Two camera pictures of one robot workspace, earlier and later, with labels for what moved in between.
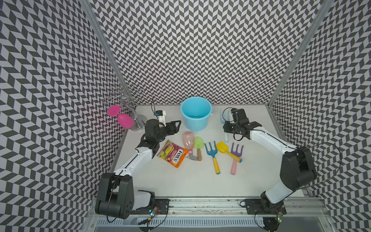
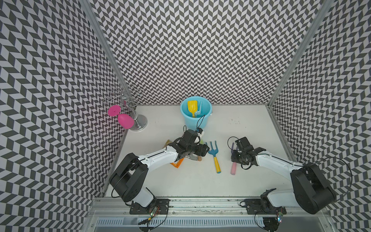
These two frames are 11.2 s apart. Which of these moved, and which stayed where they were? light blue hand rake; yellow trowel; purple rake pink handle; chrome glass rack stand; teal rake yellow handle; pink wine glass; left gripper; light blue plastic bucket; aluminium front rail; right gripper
Moved: left gripper; light blue hand rake; right gripper; yellow trowel
Stayed: teal rake yellow handle; aluminium front rail; chrome glass rack stand; light blue plastic bucket; purple rake pink handle; pink wine glass
